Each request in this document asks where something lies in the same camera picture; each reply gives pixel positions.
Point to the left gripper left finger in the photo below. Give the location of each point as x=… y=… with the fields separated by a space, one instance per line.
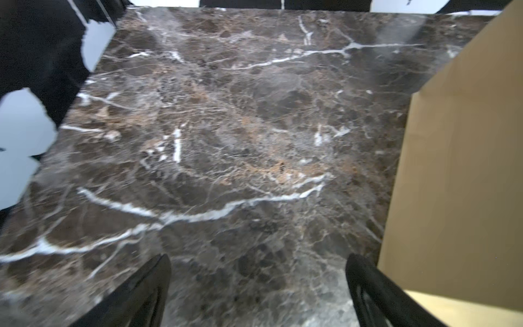
x=138 y=301

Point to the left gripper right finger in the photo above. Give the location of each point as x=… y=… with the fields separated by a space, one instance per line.
x=378 y=301

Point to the brown paper bag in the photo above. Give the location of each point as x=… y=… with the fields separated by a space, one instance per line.
x=454 y=226

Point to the yellow plastic tray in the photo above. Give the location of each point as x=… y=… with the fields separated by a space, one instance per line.
x=454 y=312

